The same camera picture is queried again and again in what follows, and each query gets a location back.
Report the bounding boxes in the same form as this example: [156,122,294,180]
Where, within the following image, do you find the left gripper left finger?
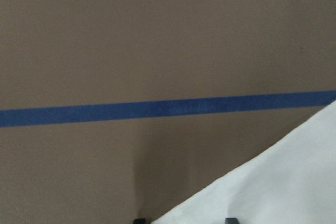
[133,218,146,224]

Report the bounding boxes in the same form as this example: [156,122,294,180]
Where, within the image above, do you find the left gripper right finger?
[225,217,238,224]

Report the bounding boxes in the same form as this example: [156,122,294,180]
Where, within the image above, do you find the white long-sleeve printed shirt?
[157,91,335,223]

